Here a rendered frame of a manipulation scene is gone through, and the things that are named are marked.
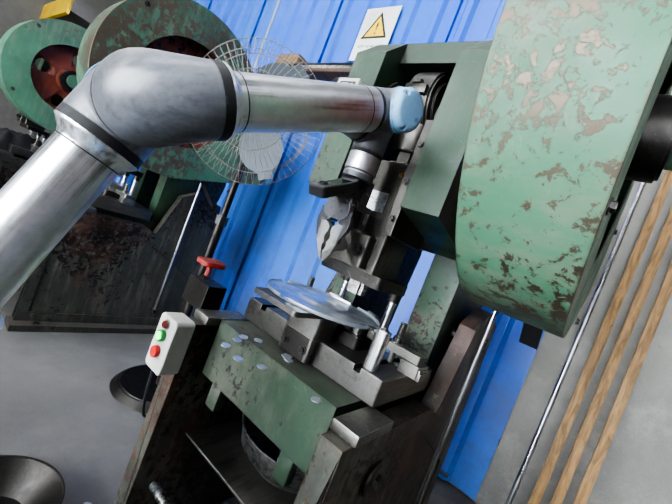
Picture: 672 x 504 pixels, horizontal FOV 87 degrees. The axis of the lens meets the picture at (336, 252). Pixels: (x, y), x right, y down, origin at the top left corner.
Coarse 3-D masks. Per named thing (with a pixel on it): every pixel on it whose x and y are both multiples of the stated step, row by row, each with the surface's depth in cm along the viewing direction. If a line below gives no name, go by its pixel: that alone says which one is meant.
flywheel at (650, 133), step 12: (660, 96) 63; (660, 108) 61; (648, 120) 61; (660, 120) 60; (648, 132) 61; (660, 132) 60; (648, 144) 62; (660, 144) 61; (636, 156) 63; (648, 156) 62; (660, 156) 61; (636, 168) 65; (648, 168) 63; (660, 168) 63; (636, 180) 68; (648, 180) 66
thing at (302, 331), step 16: (256, 288) 76; (288, 304) 72; (288, 320) 85; (304, 320) 82; (320, 320) 80; (288, 336) 84; (304, 336) 81; (320, 336) 81; (288, 352) 83; (304, 352) 80
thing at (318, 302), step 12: (276, 288) 82; (288, 288) 88; (300, 288) 95; (312, 288) 100; (288, 300) 74; (300, 300) 80; (312, 300) 82; (324, 300) 87; (336, 300) 98; (312, 312) 72; (324, 312) 77; (336, 312) 81; (348, 312) 87; (360, 312) 94; (348, 324) 74; (372, 324) 84
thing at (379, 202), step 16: (384, 160) 90; (384, 176) 89; (400, 176) 85; (384, 192) 88; (384, 208) 87; (368, 224) 89; (384, 224) 86; (352, 240) 87; (368, 240) 84; (384, 240) 85; (336, 256) 89; (352, 256) 86; (368, 256) 86; (384, 256) 87; (400, 256) 93; (368, 272) 86; (384, 272) 89
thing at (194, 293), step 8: (192, 280) 96; (200, 280) 95; (208, 280) 98; (192, 288) 96; (200, 288) 94; (208, 288) 92; (216, 288) 94; (224, 288) 96; (184, 296) 97; (192, 296) 95; (200, 296) 93; (208, 296) 93; (216, 296) 95; (192, 304) 94; (200, 304) 92; (208, 304) 94; (216, 304) 96
